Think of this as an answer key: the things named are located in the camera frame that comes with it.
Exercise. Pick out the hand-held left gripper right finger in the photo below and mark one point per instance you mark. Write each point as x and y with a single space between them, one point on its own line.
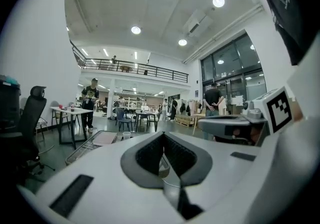
185 158

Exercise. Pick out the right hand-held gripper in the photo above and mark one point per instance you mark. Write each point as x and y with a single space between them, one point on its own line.
260 112

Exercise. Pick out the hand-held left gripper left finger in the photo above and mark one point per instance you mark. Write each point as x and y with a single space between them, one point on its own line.
147 158

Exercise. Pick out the white cup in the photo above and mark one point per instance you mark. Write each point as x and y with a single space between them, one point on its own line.
126 135

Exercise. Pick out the wooden pallet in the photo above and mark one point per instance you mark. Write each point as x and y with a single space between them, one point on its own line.
184 120

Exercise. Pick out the dark table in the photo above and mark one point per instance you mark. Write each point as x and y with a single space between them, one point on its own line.
147 113

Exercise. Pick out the pink notebook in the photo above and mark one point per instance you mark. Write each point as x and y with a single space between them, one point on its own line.
105 138

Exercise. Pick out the blue chair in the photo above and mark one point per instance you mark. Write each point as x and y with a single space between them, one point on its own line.
122 115

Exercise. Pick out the glass entrance doors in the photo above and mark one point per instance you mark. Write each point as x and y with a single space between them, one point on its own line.
232 68

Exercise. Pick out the white table with black legs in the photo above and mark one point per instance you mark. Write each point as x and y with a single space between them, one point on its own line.
72 110

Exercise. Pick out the black balcony railing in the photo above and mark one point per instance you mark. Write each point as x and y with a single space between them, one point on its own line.
140 68

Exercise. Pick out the drink bottle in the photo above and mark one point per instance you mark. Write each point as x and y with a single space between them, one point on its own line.
72 107

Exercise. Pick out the wooden chair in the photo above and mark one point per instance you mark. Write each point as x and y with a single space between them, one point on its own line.
58 115

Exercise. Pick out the round ceiling light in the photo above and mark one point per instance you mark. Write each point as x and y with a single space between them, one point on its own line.
135 30
218 1
182 42

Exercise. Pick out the white ceiling air conditioner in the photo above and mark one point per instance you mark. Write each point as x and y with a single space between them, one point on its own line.
197 23

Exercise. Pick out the person's black shirt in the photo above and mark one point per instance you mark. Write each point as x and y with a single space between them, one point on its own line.
290 6

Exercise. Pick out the black office chair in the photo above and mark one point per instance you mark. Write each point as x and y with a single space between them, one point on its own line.
30 118

